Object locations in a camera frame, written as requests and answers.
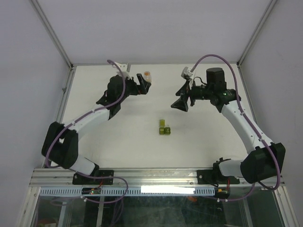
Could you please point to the clear bottle orange pills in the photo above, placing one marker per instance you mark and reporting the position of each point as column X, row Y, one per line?
column 147, row 76

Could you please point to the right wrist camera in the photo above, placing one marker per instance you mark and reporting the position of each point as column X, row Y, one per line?
column 187, row 74

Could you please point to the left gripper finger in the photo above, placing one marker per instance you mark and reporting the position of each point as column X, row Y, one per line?
column 145, row 90
column 142, row 82

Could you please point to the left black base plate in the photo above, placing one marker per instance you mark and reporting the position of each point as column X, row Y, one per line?
column 100, row 177

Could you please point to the aluminium mounting rail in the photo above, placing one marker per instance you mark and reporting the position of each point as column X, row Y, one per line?
column 135, row 177

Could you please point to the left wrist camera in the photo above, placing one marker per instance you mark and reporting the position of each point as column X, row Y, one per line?
column 122, row 69

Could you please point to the green pill box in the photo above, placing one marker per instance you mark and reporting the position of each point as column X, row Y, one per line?
column 164, row 129

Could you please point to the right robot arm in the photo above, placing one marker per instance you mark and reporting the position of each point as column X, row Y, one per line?
column 265, row 158

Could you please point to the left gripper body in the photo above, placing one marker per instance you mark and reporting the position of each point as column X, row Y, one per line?
column 130, row 88

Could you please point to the white slotted cable duct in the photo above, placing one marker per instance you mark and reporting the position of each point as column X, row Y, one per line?
column 130, row 191

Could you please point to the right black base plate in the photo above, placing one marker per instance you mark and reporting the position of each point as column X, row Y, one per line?
column 209, row 176

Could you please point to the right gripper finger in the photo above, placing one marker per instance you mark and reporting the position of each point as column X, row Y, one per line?
column 181, row 103
column 185, row 89

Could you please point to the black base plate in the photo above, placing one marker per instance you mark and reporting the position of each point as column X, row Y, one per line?
column 209, row 176
column 100, row 177

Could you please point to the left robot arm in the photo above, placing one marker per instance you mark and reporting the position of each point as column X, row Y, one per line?
column 61, row 144

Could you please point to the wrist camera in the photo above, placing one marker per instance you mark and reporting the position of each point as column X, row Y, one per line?
column 187, row 74
column 122, row 69

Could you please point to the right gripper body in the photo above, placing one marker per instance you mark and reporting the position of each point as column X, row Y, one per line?
column 198, row 92

